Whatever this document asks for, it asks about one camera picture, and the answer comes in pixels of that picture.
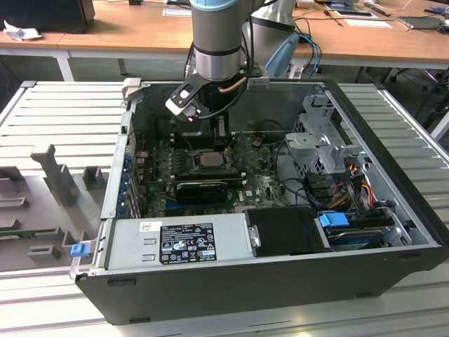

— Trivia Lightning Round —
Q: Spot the metal socket cover frame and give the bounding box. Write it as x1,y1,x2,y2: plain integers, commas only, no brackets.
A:
224,139,236,169

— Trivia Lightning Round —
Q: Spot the black computer box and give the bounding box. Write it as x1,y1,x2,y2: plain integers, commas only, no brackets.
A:
0,0,96,35

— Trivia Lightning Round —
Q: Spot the hard disk in blue carrier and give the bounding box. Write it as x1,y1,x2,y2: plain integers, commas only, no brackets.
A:
317,211,396,253

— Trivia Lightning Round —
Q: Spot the grey parts rack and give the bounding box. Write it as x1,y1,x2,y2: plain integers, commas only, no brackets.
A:
0,143,113,273

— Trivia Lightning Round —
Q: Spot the metal drive cage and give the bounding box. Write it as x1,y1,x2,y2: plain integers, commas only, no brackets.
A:
283,91,375,197

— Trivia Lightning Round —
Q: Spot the green motherboard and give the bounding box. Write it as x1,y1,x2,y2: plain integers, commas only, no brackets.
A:
135,131,306,218

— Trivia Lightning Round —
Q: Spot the pale blue teach pendant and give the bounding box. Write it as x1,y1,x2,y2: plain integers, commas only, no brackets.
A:
263,32,300,80

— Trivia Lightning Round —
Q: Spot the grey power supply unit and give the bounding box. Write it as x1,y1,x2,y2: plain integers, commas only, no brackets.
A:
105,212,262,271

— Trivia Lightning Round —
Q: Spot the blue cable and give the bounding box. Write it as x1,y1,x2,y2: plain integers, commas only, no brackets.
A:
304,33,323,75

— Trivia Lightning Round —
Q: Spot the thin wire locking lever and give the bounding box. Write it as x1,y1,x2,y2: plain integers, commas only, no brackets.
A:
184,133,198,157

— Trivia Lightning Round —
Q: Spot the black plastic shroud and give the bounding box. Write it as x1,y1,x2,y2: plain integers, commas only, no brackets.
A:
243,206,326,257

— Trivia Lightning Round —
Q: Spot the yellow red wire bundle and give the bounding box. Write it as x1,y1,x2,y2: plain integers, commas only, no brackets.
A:
333,175,378,211

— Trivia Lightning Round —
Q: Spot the black graphics card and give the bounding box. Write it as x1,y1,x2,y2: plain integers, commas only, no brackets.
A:
174,180,228,205

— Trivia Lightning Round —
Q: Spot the crumpled white paper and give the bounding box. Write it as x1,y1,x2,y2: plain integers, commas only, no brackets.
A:
3,19,43,43

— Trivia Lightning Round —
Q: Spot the grey laptop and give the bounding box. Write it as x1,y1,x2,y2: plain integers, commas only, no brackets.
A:
398,15,445,31

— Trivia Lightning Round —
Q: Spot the black metal PC case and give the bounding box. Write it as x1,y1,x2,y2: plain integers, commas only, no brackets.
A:
69,77,449,326

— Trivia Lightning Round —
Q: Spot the silver-topped CPU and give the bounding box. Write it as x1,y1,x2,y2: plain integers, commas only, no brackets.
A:
198,152,223,168

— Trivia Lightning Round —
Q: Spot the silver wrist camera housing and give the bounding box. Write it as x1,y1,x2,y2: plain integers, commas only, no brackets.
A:
246,66,271,89

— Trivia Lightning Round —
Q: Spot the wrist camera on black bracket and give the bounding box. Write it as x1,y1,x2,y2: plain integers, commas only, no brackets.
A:
164,72,211,123

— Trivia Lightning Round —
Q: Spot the black rating label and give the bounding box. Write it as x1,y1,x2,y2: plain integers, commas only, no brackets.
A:
159,221,218,264

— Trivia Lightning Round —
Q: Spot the CPU socket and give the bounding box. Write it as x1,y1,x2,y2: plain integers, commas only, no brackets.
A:
189,149,235,173

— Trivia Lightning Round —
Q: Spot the wooden desk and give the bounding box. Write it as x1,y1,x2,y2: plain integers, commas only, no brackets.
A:
0,0,197,84
290,0,449,71

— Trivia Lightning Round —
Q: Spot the blue plastic case latch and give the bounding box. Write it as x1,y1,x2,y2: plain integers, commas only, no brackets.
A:
69,243,88,259

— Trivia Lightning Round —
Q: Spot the thin black camera cable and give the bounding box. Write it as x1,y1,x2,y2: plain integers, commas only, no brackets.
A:
194,107,229,122

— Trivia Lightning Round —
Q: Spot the white paper sheet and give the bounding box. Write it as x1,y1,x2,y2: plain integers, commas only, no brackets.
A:
343,18,396,29
161,6,194,18

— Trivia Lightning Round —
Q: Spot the brown hose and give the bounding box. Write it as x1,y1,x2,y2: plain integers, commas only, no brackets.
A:
216,77,249,95

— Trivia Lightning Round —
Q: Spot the green RAM stick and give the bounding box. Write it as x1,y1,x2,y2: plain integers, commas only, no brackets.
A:
0,227,57,242

